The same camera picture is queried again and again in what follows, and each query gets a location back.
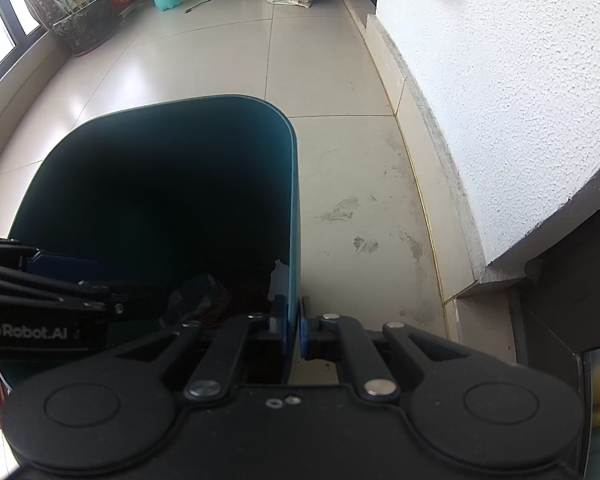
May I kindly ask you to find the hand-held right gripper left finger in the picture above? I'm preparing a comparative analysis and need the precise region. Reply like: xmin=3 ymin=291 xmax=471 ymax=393
xmin=97 ymin=295 xmax=287 ymax=402

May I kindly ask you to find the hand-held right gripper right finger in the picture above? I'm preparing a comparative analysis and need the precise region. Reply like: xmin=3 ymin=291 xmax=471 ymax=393
xmin=300 ymin=297 xmax=501 ymax=403

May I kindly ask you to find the teal plastic waste bin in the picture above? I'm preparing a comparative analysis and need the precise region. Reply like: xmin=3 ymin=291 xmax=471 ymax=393
xmin=0 ymin=94 xmax=301 ymax=396

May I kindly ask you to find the potted plant in patterned pot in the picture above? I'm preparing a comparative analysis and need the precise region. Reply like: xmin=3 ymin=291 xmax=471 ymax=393
xmin=51 ymin=0 xmax=117 ymax=57

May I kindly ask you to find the dark window frame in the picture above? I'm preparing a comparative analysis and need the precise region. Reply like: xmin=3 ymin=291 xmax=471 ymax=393
xmin=0 ymin=0 xmax=52 ymax=103

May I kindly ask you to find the red mesh net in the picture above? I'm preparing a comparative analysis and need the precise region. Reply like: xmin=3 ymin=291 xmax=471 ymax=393
xmin=202 ymin=285 xmax=272 ymax=331

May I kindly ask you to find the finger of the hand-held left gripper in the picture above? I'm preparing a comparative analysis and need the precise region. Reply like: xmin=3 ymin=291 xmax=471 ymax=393
xmin=0 ymin=261 xmax=127 ymax=318
xmin=0 ymin=234 xmax=128 ymax=285

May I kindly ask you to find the dark brown door frame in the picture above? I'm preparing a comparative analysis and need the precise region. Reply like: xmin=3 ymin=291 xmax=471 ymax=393
xmin=482 ymin=204 xmax=600 ymax=466

